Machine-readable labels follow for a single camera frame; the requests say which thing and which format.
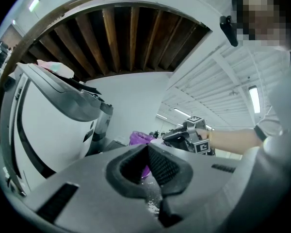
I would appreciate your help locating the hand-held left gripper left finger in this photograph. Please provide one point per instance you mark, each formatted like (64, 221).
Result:
(92, 178)

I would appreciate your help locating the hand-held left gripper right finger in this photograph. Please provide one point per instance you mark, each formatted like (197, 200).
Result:
(198, 193)

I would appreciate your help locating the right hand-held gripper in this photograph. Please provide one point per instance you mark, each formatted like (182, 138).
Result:
(182, 136)

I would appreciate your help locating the purple detergent scoop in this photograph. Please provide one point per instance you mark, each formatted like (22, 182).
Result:
(138, 137)

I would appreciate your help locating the white detergent powder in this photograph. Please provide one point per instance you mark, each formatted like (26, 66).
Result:
(153, 206)

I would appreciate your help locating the gray detergent drawer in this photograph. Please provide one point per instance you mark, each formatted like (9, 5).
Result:
(70, 101)

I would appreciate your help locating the person's right forearm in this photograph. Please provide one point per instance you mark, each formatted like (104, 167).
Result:
(235, 139)

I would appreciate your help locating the white washing machine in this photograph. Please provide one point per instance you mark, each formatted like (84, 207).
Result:
(46, 139)

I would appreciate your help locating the person's right hand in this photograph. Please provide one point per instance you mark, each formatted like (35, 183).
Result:
(203, 133)

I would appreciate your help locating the ceiling light tube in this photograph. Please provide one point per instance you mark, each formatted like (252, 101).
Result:
(254, 98)
(182, 112)
(34, 3)

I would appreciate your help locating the black wristband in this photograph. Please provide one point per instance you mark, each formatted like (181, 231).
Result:
(260, 132)

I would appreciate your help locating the person's white shirt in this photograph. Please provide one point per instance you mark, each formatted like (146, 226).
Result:
(281, 101)

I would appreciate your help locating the wooden slatted panel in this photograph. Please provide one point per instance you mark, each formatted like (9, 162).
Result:
(121, 40)

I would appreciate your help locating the pink cloth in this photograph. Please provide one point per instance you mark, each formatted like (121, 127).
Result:
(55, 68)

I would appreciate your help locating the black head-worn camera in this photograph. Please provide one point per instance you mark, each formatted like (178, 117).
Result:
(229, 30)

